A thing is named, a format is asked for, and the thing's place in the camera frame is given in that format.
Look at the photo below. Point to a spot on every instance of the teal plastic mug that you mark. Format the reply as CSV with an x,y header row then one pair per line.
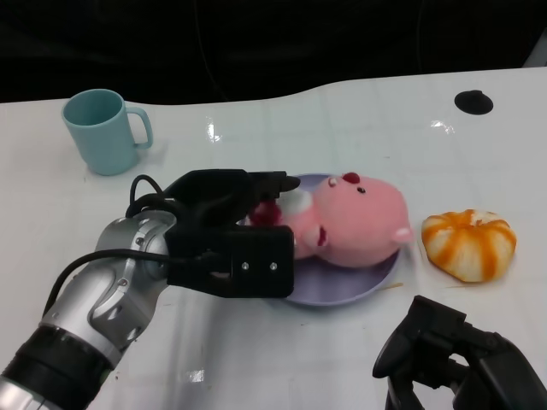
x,y
107,141

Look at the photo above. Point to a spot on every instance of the lavender plastic plate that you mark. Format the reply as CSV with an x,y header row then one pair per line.
x,y
342,286

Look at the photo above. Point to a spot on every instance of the orange striped white bun toy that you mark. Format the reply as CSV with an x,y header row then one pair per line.
x,y
468,247

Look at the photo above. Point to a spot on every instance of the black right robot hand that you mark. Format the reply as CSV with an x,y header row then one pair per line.
x,y
427,341

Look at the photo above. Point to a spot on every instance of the pink plush beaver doll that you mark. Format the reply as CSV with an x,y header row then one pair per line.
x,y
363,222

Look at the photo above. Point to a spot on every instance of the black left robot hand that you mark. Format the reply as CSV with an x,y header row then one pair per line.
x,y
256,265

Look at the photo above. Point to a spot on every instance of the thin wooden toothpick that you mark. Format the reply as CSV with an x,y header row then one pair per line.
x,y
391,286

